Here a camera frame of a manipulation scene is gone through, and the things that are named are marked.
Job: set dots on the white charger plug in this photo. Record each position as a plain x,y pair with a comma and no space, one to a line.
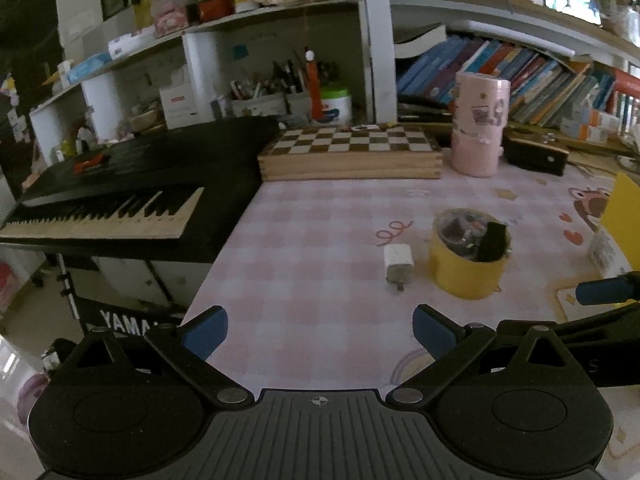
398,262

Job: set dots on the black electronic keyboard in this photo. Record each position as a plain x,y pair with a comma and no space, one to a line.
150,175

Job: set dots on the white storage box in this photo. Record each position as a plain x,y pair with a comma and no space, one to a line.
180,107

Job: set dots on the pink checked cloth desktop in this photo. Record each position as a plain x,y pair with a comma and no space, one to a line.
310,260

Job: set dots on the yellow cardboard box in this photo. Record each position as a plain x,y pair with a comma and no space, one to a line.
625,210

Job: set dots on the white jar green lid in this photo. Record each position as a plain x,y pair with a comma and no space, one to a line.
336,107

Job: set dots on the orange pen white cap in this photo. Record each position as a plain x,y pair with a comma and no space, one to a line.
314,90

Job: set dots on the wooden chessboard box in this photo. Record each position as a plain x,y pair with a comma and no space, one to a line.
350,155

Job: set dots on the yellow tape roll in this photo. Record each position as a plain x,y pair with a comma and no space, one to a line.
462,275

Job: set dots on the pink cylinder pen holder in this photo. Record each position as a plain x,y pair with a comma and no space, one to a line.
480,135

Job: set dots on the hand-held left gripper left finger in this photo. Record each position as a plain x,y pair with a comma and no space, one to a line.
205,332

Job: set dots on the small dark picture frame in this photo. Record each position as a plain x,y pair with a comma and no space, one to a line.
120,0

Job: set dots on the black keyboard stand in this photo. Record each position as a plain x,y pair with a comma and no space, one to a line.
125,317

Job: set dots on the white shelf unit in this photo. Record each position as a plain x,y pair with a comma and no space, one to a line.
372,35

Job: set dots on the lit tablet screen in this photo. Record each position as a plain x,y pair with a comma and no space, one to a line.
572,2

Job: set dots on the white holder with pens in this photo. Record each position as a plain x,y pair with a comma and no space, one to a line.
265,102

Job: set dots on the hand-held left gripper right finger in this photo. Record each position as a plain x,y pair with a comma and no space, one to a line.
434,332

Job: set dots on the small white orange box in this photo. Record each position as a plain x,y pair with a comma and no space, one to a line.
597,134
602,117
573,127

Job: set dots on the black pencil case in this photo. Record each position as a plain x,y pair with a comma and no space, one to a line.
535,155

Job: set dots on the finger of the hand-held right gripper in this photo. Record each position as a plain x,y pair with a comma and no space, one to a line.
600,291
600,322

